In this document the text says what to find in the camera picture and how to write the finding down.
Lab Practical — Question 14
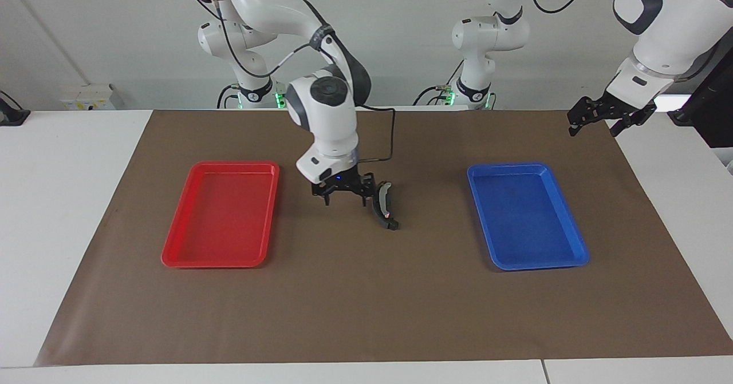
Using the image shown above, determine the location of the white wall socket box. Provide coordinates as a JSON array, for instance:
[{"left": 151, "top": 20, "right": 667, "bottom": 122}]
[{"left": 60, "top": 84, "right": 124, "bottom": 112}]

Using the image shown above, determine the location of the black clamp device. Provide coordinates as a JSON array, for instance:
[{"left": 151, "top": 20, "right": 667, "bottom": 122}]
[{"left": 0, "top": 90, "right": 31, "bottom": 126}]

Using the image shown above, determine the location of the brown table mat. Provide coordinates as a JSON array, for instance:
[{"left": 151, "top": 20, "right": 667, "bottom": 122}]
[{"left": 34, "top": 109, "right": 733, "bottom": 367}]

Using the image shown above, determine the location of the black base cable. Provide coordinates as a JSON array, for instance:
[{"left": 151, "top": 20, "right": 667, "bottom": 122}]
[
  {"left": 216, "top": 83, "right": 242, "bottom": 109},
  {"left": 413, "top": 61, "right": 466, "bottom": 108}
]

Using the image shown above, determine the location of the red plastic tray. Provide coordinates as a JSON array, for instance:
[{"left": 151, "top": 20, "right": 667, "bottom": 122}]
[{"left": 161, "top": 161, "right": 280, "bottom": 269}]

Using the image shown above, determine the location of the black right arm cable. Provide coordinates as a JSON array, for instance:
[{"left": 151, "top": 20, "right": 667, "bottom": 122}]
[{"left": 191, "top": 0, "right": 396, "bottom": 165}]

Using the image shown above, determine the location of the blue plastic tray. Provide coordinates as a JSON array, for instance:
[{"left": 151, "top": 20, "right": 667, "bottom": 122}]
[{"left": 466, "top": 163, "right": 590, "bottom": 271}]

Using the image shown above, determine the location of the black equipment stand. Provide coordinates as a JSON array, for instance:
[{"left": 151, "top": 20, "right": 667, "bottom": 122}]
[{"left": 667, "top": 45, "right": 733, "bottom": 148}]

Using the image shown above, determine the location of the curved grey brake pad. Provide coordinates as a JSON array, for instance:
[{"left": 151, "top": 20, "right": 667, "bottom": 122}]
[{"left": 372, "top": 182, "right": 401, "bottom": 231}]

